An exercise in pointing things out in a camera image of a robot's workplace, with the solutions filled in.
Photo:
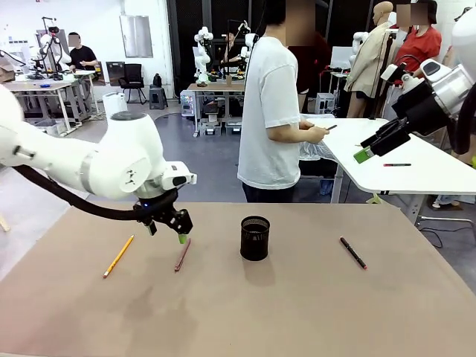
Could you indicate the person's right hand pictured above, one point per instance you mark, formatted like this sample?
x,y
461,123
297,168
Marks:
x,y
316,134

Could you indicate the grey workshop desk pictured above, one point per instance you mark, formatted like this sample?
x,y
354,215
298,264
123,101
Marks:
x,y
37,86

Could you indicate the red marker pen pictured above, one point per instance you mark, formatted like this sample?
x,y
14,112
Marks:
x,y
397,164

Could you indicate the black office chair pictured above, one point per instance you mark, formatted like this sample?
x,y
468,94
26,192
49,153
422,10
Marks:
x,y
132,76

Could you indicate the grey stacked stools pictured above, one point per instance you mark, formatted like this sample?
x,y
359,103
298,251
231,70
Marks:
x,y
158,98

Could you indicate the white computer case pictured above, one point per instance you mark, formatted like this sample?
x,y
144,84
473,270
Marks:
x,y
324,102

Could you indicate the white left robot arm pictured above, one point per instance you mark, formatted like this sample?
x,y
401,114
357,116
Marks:
x,y
122,148

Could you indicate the white monitor back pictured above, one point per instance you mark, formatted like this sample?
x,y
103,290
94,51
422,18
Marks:
x,y
341,57

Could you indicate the mannequin in beige coat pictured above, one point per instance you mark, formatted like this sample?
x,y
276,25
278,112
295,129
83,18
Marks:
x,y
368,63

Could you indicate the brown cardboard box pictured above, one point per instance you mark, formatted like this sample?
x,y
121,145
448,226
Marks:
x,y
5,73

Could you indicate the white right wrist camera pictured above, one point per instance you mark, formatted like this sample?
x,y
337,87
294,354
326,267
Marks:
x,y
392,72

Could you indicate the computer case coloured lights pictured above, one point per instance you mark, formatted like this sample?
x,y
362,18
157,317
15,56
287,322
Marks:
x,y
187,104

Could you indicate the person's right forearm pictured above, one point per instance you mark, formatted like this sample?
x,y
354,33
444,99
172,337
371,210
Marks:
x,y
288,134

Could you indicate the clear plastic bag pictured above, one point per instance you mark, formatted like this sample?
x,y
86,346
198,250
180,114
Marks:
x,y
316,149

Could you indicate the yellow pencil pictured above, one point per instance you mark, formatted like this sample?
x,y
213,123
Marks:
x,y
119,256

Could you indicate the person in white T-shirt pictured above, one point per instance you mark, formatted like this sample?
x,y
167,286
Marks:
x,y
267,111

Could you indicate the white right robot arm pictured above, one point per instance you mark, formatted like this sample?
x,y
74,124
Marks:
x,y
450,89

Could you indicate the wooden top work table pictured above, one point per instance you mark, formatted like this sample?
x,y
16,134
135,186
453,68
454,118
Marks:
x,y
213,87

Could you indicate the black mesh pen holder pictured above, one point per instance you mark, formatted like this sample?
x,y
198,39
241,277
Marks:
x,y
254,241

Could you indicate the black pen red cap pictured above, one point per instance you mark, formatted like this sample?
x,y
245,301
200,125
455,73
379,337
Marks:
x,y
353,253

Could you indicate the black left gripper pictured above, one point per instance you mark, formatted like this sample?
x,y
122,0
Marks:
x,y
158,206

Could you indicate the background robot with red parts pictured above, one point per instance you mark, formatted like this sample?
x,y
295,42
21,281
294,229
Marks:
x,y
52,46

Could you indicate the seated person behind desk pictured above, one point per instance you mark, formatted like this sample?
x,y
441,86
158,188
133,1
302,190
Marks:
x,y
231,52

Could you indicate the white air purifier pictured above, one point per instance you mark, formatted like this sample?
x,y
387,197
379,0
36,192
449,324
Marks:
x,y
113,104

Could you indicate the seated man black shirt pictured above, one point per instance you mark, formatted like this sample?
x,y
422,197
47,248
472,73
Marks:
x,y
83,57

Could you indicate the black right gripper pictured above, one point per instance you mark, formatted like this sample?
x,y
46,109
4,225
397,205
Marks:
x,y
420,108

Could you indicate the dark framed panel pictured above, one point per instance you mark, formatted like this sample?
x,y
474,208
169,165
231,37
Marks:
x,y
115,72

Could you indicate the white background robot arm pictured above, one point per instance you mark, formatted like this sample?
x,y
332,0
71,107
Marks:
x,y
202,52
357,41
250,44

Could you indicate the light wooden leg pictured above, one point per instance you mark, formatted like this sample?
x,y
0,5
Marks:
x,y
3,223

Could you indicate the mannequin in dark red garment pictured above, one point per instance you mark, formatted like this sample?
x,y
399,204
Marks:
x,y
316,63

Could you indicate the white workshop desk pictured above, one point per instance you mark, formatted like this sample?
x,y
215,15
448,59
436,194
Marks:
x,y
85,73

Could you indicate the dark red pen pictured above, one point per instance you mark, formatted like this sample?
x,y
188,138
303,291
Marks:
x,y
182,255

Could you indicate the black smartphone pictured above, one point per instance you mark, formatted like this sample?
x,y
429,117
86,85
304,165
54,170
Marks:
x,y
332,127

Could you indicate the black bag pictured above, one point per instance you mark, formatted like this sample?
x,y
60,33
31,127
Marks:
x,y
157,80

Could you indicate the person in red shirt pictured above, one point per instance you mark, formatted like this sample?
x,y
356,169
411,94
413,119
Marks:
x,y
420,44

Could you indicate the grey metal wall panel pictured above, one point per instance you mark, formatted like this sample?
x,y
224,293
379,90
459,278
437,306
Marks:
x,y
136,36

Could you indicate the grey storage bin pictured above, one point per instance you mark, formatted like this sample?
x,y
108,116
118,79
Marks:
x,y
210,129
234,128

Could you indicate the white side table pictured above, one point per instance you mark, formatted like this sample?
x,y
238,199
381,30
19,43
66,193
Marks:
x,y
409,178

